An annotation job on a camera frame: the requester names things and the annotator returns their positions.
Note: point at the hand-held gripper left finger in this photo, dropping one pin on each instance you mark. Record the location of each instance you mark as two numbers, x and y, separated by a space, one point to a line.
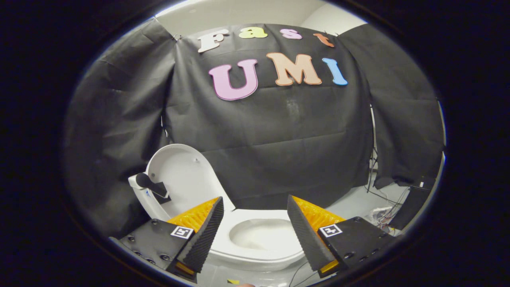
205 235

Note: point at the white toilet lid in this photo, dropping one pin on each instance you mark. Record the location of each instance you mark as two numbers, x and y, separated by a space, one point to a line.
183 175

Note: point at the black backdrop cloth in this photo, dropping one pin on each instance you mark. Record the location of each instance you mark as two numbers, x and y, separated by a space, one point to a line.
279 139

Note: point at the thin metal stand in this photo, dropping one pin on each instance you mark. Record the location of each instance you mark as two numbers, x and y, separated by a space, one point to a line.
372 151

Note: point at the black rounded block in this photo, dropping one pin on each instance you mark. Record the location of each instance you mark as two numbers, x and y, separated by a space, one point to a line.
149 183

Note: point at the white ceramic toilet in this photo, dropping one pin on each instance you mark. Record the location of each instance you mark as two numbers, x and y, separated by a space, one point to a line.
255 235

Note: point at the white toilet seat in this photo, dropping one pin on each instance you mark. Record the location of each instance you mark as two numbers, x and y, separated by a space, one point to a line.
223 248

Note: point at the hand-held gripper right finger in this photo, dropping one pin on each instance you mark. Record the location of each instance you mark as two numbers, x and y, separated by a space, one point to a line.
305 235

